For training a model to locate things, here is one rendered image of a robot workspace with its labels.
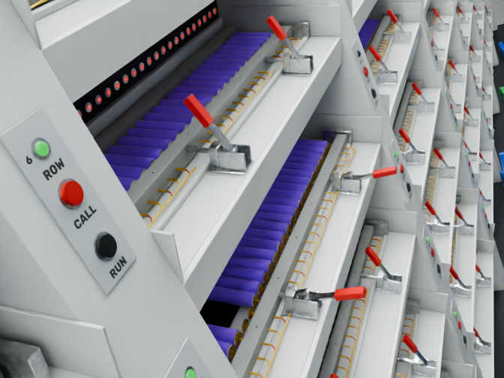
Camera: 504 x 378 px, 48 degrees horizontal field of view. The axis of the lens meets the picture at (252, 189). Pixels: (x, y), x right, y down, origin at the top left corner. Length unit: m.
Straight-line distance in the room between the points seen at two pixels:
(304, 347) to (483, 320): 1.18
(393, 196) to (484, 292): 0.85
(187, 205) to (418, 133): 1.00
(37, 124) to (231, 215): 0.22
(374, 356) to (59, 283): 0.61
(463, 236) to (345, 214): 0.95
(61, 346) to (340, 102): 0.72
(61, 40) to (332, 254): 0.48
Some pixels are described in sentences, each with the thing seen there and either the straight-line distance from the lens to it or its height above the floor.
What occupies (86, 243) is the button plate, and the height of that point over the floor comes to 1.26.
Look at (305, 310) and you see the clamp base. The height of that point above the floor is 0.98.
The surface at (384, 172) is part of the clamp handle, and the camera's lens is 0.86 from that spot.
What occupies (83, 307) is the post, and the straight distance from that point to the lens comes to 0.38.
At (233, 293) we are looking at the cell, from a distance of 0.69.
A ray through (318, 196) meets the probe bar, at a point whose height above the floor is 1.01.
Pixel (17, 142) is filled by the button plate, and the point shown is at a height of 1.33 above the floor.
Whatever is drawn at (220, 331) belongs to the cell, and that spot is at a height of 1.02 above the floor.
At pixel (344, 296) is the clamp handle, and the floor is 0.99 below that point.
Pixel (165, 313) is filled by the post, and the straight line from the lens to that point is 0.44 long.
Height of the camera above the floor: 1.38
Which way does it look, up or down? 23 degrees down
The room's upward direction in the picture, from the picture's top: 27 degrees counter-clockwise
